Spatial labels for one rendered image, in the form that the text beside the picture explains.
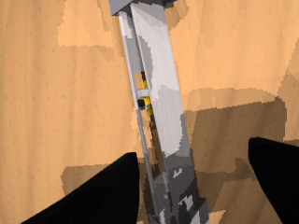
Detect light brown wooden board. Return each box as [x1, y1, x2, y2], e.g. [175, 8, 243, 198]
[0, 0, 299, 224]

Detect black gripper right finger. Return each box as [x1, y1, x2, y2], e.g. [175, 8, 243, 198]
[248, 137, 299, 224]

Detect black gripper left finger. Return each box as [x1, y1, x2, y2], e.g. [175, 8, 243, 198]
[22, 152, 141, 224]

